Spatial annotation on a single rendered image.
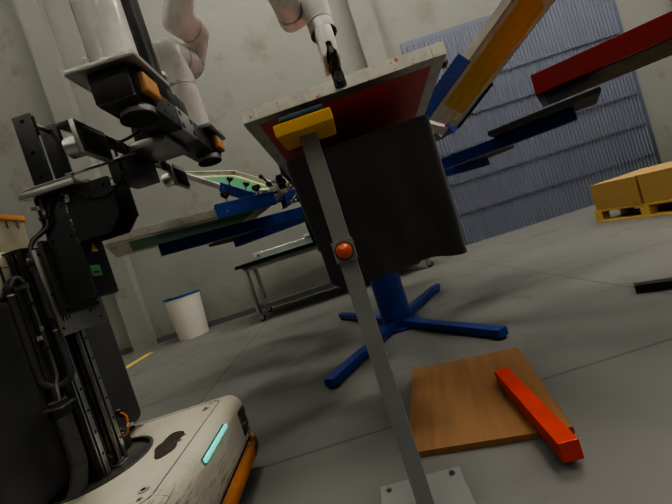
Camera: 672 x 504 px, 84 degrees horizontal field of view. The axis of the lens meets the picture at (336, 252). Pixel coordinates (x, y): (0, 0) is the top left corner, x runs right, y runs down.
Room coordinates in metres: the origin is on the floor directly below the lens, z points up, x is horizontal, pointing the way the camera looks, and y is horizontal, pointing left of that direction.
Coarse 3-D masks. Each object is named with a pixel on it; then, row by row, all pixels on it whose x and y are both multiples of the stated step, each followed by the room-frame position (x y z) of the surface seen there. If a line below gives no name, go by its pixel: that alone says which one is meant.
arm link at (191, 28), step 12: (168, 0) 1.17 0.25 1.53; (180, 0) 1.17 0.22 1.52; (192, 0) 1.20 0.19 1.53; (168, 12) 1.18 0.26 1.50; (180, 12) 1.18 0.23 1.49; (192, 12) 1.21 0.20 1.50; (168, 24) 1.18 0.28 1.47; (180, 24) 1.19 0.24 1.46; (192, 24) 1.22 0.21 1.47; (204, 24) 1.27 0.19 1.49; (180, 36) 1.23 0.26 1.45; (192, 36) 1.25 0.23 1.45; (204, 36) 1.28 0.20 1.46; (192, 48) 1.30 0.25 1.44; (204, 48) 1.30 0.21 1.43; (204, 60) 1.31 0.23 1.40
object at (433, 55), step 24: (432, 48) 1.02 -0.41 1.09; (360, 72) 1.03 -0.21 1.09; (384, 72) 1.03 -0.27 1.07; (408, 72) 1.05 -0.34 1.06; (432, 72) 1.10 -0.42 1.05; (288, 96) 1.05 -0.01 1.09; (312, 96) 1.04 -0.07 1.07; (336, 96) 1.06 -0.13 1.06; (264, 120) 1.07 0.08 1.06; (264, 144) 1.23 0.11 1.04
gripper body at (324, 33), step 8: (328, 24) 1.03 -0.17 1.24; (312, 32) 1.05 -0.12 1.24; (320, 32) 1.02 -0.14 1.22; (328, 32) 1.02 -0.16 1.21; (336, 32) 1.08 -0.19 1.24; (312, 40) 1.08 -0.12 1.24; (320, 40) 1.02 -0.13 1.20; (328, 40) 1.02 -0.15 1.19; (320, 48) 1.02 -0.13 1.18; (336, 48) 1.01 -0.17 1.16; (320, 56) 1.08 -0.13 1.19; (328, 56) 1.03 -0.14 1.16; (328, 64) 1.06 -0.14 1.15; (328, 72) 1.10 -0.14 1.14
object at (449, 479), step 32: (288, 128) 0.81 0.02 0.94; (320, 128) 0.84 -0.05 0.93; (320, 160) 0.85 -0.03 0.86; (320, 192) 0.85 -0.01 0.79; (352, 256) 0.84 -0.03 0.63; (352, 288) 0.85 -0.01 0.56; (384, 352) 0.85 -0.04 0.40; (384, 384) 0.85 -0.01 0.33; (416, 448) 0.85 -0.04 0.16; (416, 480) 0.85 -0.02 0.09; (448, 480) 0.93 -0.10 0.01
